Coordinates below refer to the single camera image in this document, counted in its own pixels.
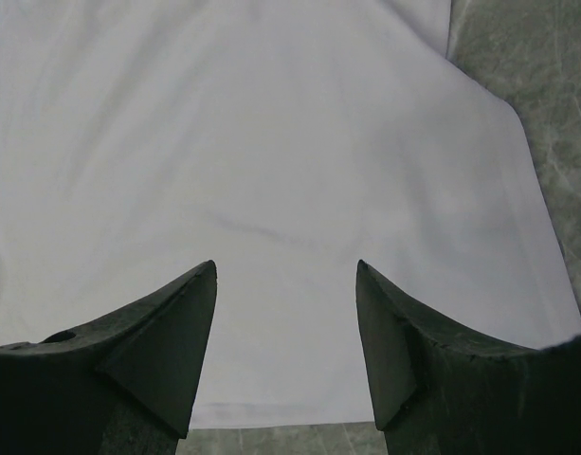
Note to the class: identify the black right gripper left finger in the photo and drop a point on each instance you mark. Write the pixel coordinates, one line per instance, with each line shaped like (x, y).
(124, 383)

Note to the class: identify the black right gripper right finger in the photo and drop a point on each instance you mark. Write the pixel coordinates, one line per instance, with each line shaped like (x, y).
(439, 387)

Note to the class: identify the white t-shirt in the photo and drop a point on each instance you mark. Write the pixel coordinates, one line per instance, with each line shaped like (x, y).
(286, 141)

